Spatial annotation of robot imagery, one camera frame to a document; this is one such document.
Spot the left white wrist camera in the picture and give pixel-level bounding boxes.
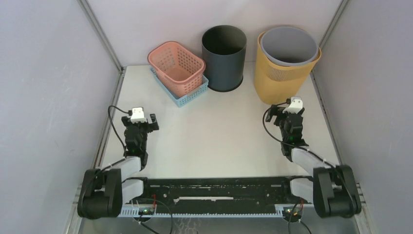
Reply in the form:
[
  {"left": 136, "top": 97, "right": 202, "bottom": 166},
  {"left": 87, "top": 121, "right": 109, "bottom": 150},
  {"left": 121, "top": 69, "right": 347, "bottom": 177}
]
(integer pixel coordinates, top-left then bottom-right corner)
[{"left": 130, "top": 107, "right": 147, "bottom": 123}]

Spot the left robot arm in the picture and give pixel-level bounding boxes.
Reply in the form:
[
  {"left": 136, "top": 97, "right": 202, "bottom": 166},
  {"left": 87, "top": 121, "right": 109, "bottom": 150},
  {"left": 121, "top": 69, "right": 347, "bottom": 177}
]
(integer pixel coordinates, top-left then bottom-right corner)
[{"left": 77, "top": 114, "right": 159, "bottom": 219}]

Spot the white slotted cable duct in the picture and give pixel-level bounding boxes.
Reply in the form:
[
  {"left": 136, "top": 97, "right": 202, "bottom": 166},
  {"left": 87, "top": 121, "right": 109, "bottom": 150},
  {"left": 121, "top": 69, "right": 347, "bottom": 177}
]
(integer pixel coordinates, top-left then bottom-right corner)
[{"left": 118, "top": 206, "right": 284, "bottom": 218}]

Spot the dark blue cylindrical bin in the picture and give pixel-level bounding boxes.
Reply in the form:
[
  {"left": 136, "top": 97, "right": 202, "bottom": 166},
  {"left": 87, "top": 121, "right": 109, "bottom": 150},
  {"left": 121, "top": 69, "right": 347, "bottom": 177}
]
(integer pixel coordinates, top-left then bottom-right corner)
[{"left": 202, "top": 25, "right": 247, "bottom": 92}]

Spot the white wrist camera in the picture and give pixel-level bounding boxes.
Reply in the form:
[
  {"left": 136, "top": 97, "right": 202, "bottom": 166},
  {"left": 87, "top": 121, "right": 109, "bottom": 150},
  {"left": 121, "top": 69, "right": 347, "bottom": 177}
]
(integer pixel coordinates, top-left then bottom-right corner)
[
  {"left": 130, "top": 107, "right": 147, "bottom": 123},
  {"left": 282, "top": 97, "right": 304, "bottom": 114}
]

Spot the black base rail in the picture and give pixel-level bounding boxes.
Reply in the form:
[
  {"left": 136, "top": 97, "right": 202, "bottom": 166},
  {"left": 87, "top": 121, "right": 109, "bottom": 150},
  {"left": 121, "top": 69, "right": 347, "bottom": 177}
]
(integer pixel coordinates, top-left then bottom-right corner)
[{"left": 124, "top": 176, "right": 314, "bottom": 212}]

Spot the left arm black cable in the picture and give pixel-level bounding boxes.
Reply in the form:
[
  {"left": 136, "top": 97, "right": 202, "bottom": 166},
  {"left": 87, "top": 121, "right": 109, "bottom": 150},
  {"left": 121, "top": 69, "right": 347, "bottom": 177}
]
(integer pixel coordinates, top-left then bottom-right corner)
[{"left": 107, "top": 105, "right": 131, "bottom": 156}]

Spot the grey inner bin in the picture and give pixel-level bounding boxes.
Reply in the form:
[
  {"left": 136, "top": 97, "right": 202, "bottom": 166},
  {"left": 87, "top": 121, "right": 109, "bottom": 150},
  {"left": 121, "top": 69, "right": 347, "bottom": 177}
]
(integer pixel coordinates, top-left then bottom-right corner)
[{"left": 259, "top": 26, "right": 319, "bottom": 66}]

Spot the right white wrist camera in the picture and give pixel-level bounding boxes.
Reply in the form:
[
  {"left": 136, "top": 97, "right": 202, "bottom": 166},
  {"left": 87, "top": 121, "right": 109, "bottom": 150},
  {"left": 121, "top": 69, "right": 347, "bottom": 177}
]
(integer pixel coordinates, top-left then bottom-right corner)
[{"left": 282, "top": 97, "right": 304, "bottom": 114}]

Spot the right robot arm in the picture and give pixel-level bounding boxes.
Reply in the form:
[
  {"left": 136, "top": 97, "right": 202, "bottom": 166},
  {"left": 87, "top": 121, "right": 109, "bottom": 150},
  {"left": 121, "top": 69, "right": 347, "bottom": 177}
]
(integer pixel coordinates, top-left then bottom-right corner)
[{"left": 262, "top": 103, "right": 362, "bottom": 218}]

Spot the pink plastic basket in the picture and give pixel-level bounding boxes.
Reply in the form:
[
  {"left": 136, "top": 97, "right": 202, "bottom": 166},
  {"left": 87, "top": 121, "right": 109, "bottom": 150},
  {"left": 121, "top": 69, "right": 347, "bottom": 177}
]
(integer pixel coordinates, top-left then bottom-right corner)
[{"left": 147, "top": 41, "right": 206, "bottom": 98}]

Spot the yellow perforated bin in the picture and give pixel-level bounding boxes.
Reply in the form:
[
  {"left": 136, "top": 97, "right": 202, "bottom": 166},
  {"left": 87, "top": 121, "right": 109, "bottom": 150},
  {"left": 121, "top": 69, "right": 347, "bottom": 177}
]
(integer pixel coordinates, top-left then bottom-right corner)
[{"left": 254, "top": 31, "right": 322, "bottom": 104}]

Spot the blue plastic basket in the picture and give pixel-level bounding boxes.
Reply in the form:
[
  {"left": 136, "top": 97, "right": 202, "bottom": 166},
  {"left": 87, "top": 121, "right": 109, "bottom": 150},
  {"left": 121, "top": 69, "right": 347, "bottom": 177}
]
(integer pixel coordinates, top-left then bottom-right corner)
[{"left": 150, "top": 67, "right": 209, "bottom": 107}]

